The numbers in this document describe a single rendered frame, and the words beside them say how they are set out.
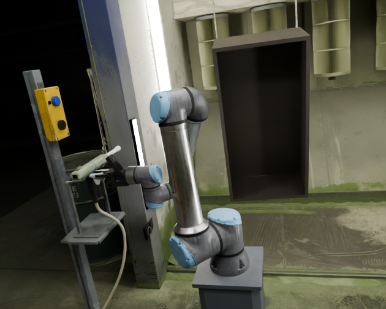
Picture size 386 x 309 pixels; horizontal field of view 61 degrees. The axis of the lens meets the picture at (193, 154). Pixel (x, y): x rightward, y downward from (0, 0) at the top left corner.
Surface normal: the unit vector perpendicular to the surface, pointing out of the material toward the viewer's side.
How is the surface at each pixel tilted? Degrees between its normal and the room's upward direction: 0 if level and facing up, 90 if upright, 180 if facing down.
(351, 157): 57
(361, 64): 90
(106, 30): 90
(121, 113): 90
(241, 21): 90
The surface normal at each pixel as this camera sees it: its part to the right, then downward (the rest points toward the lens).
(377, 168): -0.26, -0.26
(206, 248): 0.58, 0.05
